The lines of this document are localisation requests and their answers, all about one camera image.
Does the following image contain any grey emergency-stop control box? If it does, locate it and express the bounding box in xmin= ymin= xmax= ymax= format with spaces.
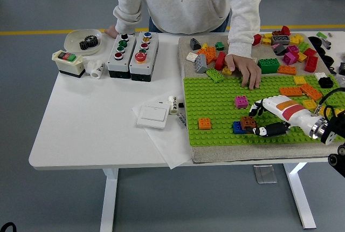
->
xmin=129 ymin=31 xmax=160 ymax=83

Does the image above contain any white plastic bowl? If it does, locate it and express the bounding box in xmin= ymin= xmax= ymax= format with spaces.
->
xmin=64 ymin=29 xmax=104 ymax=56

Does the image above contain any tall red toy brick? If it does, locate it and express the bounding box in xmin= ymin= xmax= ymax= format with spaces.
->
xmin=305 ymin=56 xmax=319 ymax=73

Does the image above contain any long orange toy brick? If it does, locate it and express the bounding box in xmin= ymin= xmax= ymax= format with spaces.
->
xmin=277 ymin=65 xmax=298 ymax=76
xmin=279 ymin=86 xmax=304 ymax=98
xmin=300 ymin=83 xmax=323 ymax=101

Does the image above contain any black metal gear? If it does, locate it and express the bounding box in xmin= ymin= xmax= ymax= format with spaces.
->
xmin=79 ymin=35 xmax=99 ymax=52

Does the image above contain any white wall switch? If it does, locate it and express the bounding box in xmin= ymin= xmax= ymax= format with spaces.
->
xmin=136 ymin=103 xmax=169 ymax=129

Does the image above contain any light grey toy brick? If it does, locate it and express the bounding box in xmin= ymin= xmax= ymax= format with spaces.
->
xmin=194 ymin=53 xmax=209 ymax=74

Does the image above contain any person's right hand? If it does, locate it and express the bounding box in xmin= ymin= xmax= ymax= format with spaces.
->
xmin=104 ymin=26 xmax=119 ymax=39

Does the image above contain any lime green toy brick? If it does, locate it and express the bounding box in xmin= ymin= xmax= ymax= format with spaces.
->
xmin=297 ymin=41 xmax=311 ymax=53

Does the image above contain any white table leg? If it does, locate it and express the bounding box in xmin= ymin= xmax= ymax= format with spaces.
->
xmin=282 ymin=162 xmax=318 ymax=230
xmin=99 ymin=168 xmax=119 ymax=232

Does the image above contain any black toy brick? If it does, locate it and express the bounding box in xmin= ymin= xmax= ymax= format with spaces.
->
xmin=318 ymin=76 xmax=335 ymax=89

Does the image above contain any dark grey toy brick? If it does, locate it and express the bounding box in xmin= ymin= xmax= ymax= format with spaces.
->
xmin=273 ymin=43 xmax=287 ymax=56

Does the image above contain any green studded plate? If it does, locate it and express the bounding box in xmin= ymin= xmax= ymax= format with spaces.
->
xmin=321 ymin=74 xmax=345 ymax=106

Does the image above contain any cream red-green switch box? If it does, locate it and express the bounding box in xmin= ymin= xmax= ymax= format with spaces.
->
xmin=51 ymin=49 xmax=86 ymax=79

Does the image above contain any metal floor plate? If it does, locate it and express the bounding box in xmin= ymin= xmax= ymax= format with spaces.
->
xmin=252 ymin=164 xmax=278 ymax=185

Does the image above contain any white printed label strip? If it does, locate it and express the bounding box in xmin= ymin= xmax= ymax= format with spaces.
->
xmin=175 ymin=113 xmax=189 ymax=129

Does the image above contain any small labelled white fitting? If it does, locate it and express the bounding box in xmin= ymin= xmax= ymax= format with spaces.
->
xmin=167 ymin=95 xmax=181 ymax=116

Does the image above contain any white paper sheet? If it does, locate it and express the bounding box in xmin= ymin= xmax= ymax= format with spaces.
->
xmin=131 ymin=95 xmax=192 ymax=170

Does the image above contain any black cable loop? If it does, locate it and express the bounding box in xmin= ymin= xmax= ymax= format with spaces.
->
xmin=0 ymin=221 xmax=17 ymax=232

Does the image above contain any person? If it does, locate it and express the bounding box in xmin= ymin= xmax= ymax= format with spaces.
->
xmin=109 ymin=0 xmax=272 ymax=33

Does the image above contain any large green toy brick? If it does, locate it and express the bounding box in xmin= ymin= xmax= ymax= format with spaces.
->
xmin=257 ymin=58 xmax=280 ymax=75

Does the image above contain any white pipe tee fitting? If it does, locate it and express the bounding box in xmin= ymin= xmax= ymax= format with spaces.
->
xmin=84 ymin=59 xmax=106 ymax=79

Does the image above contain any person's left hand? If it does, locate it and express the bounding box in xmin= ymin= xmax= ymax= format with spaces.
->
xmin=225 ymin=53 xmax=262 ymax=90

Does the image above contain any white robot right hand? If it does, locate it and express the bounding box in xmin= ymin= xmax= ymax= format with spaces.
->
xmin=245 ymin=94 xmax=321 ymax=138

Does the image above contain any large magenta toy brick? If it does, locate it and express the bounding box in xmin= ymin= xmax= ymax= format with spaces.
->
xmin=282 ymin=51 xmax=299 ymax=66

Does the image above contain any long grey toy brick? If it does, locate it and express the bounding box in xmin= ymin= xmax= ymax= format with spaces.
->
xmin=271 ymin=35 xmax=292 ymax=46

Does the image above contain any flat green toy brick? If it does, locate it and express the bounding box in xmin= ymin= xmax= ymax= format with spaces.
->
xmin=205 ymin=68 xmax=227 ymax=83

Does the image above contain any blue toy brick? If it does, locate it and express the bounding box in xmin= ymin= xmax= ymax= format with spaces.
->
xmin=232 ymin=121 xmax=247 ymax=135

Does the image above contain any grey four-button control box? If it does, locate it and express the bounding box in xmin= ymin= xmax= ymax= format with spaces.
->
xmin=107 ymin=33 xmax=137 ymax=79

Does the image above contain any green studded baseplate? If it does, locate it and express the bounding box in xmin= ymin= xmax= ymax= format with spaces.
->
xmin=183 ymin=74 xmax=341 ymax=148

